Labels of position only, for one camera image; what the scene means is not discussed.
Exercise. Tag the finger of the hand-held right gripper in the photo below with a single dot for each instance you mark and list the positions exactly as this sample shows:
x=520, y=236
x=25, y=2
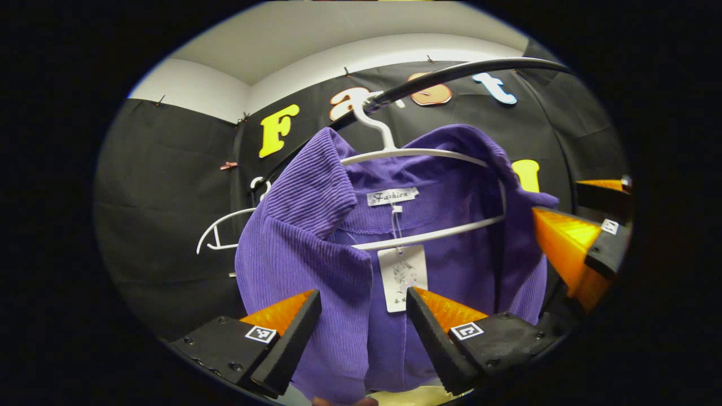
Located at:
x=609, y=254
x=603, y=200

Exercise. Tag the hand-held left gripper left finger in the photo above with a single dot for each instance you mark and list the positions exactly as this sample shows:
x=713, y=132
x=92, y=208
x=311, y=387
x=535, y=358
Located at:
x=294, y=338

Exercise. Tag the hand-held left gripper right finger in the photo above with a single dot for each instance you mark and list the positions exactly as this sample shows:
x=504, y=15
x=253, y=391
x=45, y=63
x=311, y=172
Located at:
x=434, y=344

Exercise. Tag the white clothes hanger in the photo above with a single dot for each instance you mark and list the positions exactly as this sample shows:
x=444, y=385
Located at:
x=232, y=214
x=423, y=152

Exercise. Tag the pink clip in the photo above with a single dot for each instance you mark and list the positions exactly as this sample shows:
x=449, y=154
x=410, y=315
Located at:
x=228, y=166

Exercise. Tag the black clothes rail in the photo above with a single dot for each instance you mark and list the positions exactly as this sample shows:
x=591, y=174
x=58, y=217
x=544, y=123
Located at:
x=451, y=72

